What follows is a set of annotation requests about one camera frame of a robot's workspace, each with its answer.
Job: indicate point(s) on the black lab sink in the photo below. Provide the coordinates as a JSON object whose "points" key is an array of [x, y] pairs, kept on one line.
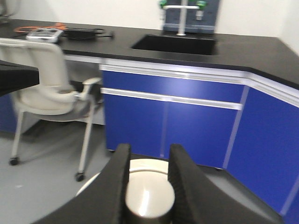
{"points": [[176, 44]]}

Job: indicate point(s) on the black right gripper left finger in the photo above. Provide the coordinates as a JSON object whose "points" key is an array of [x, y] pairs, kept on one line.
{"points": [[103, 200]]}

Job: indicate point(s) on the glass jar with cream lid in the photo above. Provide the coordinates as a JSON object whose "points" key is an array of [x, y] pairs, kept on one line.
{"points": [[150, 196]]}

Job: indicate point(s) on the blue lab cabinets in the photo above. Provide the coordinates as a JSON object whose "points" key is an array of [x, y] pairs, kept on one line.
{"points": [[243, 120]]}

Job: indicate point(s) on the grey device on counter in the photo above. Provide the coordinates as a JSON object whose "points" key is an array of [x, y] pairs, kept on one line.
{"points": [[51, 35]]}

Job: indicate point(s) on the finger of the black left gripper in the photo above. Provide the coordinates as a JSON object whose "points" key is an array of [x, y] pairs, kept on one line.
{"points": [[15, 77]]}

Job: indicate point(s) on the white lab faucet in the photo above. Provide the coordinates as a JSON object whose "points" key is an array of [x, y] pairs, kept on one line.
{"points": [[200, 5]]}

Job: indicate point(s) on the beige wheeled chair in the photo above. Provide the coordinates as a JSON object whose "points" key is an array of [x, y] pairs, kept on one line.
{"points": [[54, 98]]}

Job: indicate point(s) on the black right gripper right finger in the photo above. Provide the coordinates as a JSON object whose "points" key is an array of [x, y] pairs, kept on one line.
{"points": [[212, 196]]}

